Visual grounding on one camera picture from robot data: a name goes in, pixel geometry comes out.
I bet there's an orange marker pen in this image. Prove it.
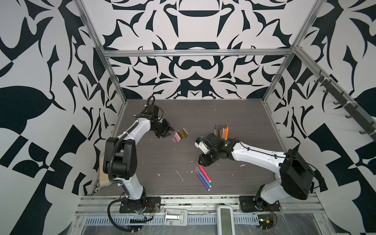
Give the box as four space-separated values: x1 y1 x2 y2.
224 126 229 140

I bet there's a red marker pen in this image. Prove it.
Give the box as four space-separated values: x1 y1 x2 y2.
199 165 211 183

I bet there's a purple marker pen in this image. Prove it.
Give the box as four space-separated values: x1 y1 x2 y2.
194 169 211 191

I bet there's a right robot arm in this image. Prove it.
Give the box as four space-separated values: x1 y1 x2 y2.
194 133 314 211

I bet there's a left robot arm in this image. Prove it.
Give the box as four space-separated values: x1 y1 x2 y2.
102 96 174 210

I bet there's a white handheld device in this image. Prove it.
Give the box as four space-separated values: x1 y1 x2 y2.
216 205 235 235

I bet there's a beige sponge pad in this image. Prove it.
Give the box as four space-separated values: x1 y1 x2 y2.
99 156 112 187

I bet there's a small circuit board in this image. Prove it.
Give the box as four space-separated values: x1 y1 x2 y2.
258 213 278 231

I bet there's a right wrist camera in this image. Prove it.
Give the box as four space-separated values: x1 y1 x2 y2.
194 137 210 154

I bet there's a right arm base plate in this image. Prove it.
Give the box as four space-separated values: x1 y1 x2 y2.
239 196 280 212

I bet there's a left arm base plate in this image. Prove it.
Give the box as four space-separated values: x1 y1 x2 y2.
119 196 161 213

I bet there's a white latch bracket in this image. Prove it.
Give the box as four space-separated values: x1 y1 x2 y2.
164 209 188 226

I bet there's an aluminium frame crossbar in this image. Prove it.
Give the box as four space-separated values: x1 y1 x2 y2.
102 49 291 57

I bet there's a black corrugated cable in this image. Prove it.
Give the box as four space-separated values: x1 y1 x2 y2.
107 197 154 233

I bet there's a wall hook rail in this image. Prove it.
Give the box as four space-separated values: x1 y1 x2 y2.
314 70 376 135

